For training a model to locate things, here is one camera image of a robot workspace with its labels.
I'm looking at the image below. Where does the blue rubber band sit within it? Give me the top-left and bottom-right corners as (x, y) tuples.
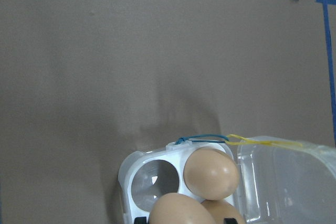
(174, 134), (229, 145)

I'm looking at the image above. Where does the brown egg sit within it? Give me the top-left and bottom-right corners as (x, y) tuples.
(183, 147), (240, 200)
(149, 193), (216, 223)
(201, 200), (246, 224)

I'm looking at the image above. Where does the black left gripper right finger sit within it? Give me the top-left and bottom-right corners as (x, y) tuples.
(223, 218), (236, 224)

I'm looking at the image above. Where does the yellow rubber band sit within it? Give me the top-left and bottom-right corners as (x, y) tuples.
(225, 134), (303, 148)

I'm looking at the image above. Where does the clear plastic egg box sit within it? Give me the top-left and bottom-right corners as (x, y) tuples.
(118, 136), (335, 223)

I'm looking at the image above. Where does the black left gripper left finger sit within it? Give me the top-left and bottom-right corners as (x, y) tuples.
(134, 216), (147, 224)

